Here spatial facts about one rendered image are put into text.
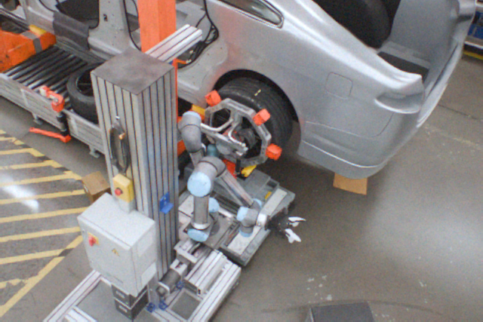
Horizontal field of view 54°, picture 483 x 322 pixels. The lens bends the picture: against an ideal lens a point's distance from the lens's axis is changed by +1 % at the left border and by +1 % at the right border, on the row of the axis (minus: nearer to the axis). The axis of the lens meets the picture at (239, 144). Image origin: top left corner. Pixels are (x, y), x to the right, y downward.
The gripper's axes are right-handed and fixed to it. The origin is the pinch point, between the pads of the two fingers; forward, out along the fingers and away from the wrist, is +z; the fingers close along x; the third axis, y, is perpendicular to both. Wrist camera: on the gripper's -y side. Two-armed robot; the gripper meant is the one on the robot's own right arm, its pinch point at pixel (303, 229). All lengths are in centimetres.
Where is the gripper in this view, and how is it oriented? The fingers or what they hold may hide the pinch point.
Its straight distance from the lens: 247.0
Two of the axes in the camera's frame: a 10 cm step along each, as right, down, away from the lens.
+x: -2.9, 5.4, -7.9
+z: 9.5, 2.6, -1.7
